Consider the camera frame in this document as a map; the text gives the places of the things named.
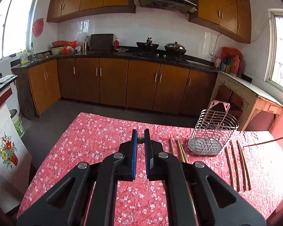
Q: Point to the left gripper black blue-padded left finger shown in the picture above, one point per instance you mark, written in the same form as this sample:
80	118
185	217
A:
85	195

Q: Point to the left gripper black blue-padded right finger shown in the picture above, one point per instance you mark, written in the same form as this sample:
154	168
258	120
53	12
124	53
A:
195	194

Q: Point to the metal wire utensil holder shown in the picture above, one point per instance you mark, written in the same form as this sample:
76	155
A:
213	130

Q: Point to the pink floral tablecloth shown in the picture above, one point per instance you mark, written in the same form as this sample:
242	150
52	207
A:
90	138

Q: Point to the beige side table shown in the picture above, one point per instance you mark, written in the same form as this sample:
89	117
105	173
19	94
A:
255	100

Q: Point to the right window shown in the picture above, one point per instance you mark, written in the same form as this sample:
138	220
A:
274	71

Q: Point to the window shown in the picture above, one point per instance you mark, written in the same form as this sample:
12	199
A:
16	18
274	71

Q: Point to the flower tiled counter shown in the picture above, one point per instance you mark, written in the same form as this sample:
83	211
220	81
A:
15	160

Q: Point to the orange bottle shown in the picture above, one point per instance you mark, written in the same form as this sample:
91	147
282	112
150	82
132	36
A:
235	65

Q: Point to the green white bucket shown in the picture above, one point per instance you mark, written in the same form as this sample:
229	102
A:
17	121

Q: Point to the red bag behind bottles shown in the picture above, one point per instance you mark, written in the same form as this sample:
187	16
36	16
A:
230	52

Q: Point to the wooden lower cabinets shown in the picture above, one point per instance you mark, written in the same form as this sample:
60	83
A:
129	83

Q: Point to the wooden cabinets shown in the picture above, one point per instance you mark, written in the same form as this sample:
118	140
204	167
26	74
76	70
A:
231	18
129	83

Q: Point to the wooden upper cabinets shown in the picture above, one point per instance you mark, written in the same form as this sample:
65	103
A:
231	18

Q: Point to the lidded black pot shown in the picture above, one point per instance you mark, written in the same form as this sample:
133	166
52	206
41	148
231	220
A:
175	49

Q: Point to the yellow detergent bottle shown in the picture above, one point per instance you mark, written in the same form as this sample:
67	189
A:
24	57

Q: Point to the dark cutting board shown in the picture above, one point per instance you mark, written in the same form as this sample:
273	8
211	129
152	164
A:
101	42

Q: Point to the red basin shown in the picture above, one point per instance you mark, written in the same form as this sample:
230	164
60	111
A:
63	43

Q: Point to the red bottle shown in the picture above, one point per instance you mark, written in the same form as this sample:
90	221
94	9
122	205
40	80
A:
116	44

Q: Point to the black wok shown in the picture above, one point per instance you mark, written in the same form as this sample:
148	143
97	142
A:
147	46

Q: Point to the left window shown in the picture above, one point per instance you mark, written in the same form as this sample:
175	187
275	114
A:
16	18

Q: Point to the red plastic bag on wall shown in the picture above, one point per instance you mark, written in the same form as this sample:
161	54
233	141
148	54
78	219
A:
37	27

